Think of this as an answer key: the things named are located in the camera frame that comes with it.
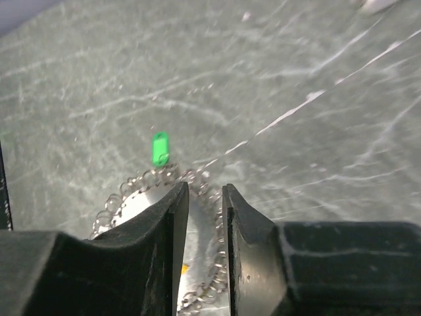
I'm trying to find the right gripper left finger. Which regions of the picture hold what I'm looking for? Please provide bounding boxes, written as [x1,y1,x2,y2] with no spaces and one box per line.
[1,182,189,315]

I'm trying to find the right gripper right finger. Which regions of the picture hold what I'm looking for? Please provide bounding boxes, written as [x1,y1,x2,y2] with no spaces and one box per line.
[222,184,420,315]

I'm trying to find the key with yellow tag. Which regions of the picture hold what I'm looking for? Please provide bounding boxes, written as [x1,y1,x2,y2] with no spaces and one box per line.
[181,263,189,275]

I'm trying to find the metal disc with keyrings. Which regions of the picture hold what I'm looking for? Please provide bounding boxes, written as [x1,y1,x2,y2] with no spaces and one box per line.
[90,164,227,315]

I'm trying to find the key with green tag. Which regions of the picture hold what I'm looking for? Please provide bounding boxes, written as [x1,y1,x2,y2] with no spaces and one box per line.
[151,132,170,167]

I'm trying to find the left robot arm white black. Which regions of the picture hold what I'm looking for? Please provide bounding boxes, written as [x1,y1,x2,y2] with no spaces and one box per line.
[0,149,13,231]

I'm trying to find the white stapler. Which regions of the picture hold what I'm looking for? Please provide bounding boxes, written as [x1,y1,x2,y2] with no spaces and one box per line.
[351,0,399,14]

